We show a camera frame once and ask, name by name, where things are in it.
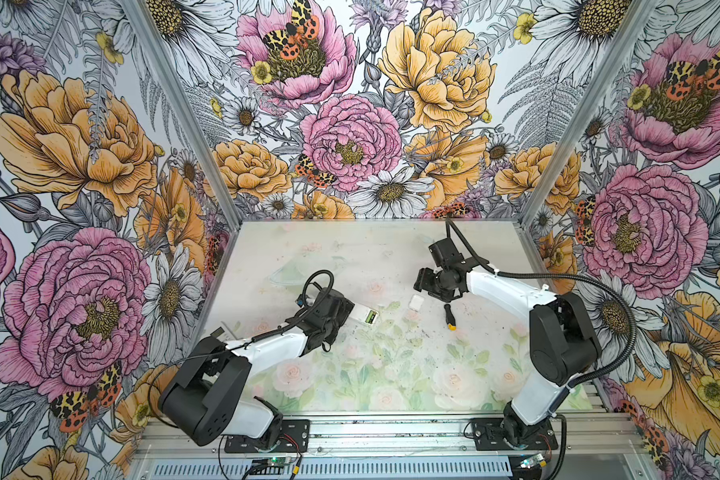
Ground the white remote control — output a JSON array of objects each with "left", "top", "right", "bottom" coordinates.
[{"left": 349, "top": 304, "right": 379, "bottom": 326}]

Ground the white battery cover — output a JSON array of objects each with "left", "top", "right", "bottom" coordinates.
[{"left": 408, "top": 294, "right": 425, "bottom": 312}]

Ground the black yellow screwdriver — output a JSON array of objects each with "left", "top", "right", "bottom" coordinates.
[{"left": 444, "top": 303, "right": 457, "bottom": 331}]

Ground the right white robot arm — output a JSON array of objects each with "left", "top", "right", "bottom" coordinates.
[{"left": 414, "top": 238, "right": 602, "bottom": 443}]

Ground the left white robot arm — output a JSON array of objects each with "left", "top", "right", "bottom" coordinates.
[{"left": 157, "top": 289, "right": 369, "bottom": 453}]

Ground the green circuit board left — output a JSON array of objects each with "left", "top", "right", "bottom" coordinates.
[{"left": 251, "top": 457, "right": 298, "bottom": 475}]

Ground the green circuit board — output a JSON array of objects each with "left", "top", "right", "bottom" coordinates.
[
  {"left": 251, "top": 457, "right": 298, "bottom": 475},
  {"left": 518, "top": 453, "right": 547, "bottom": 469}
]

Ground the green circuit board right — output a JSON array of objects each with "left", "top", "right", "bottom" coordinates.
[{"left": 518, "top": 453, "right": 547, "bottom": 469}]

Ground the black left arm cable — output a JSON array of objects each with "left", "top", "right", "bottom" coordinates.
[{"left": 146, "top": 268, "right": 336, "bottom": 430}]

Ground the black corrugated right cable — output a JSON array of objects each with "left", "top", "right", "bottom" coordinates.
[{"left": 445, "top": 218, "right": 638, "bottom": 388}]

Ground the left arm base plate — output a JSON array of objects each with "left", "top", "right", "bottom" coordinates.
[{"left": 223, "top": 419, "right": 311, "bottom": 454}]

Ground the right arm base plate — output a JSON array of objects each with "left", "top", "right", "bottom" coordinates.
[{"left": 462, "top": 417, "right": 559, "bottom": 451}]

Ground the aluminium front rail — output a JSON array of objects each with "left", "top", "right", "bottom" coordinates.
[{"left": 135, "top": 410, "right": 643, "bottom": 460}]

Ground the aluminium corner post right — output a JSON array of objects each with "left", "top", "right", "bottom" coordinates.
[{"left": 516, "top": 0, "right": 659, "bottom": 229}]

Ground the aluminium corner post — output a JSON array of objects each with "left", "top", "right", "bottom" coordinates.
[
  {"left": 516, "top": 0, "right": 659, "bottom": 229},
  {"left": 123, "top": 1, "right": 242, "bottom": 233}
]

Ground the aluminium corner post left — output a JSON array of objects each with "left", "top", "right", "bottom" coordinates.
[{"left": 123, "top": 1, "right": 242, "bottom": 233}]

